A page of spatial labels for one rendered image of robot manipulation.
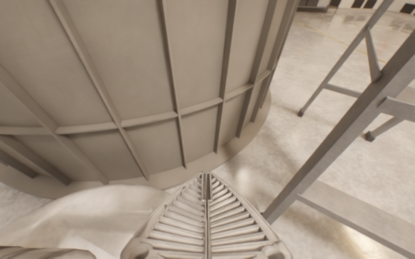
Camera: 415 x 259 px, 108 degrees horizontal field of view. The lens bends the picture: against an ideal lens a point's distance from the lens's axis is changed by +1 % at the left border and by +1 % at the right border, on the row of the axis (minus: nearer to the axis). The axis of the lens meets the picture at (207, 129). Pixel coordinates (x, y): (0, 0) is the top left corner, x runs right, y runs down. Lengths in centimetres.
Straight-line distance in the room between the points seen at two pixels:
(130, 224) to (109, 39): 44
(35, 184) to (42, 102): 60
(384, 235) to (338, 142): 29
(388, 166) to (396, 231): 76
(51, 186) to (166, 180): 55
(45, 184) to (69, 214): 59
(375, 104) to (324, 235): 63
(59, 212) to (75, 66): 35
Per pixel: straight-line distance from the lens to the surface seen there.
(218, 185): 16
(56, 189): 105
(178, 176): 83
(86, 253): 24
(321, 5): 693
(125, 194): 48
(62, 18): 44
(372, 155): 141
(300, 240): 87
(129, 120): 58
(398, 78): 44
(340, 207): 62
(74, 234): 56
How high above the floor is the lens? 76
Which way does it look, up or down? 46 degrees down
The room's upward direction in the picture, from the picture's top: 3 degrees clockwise
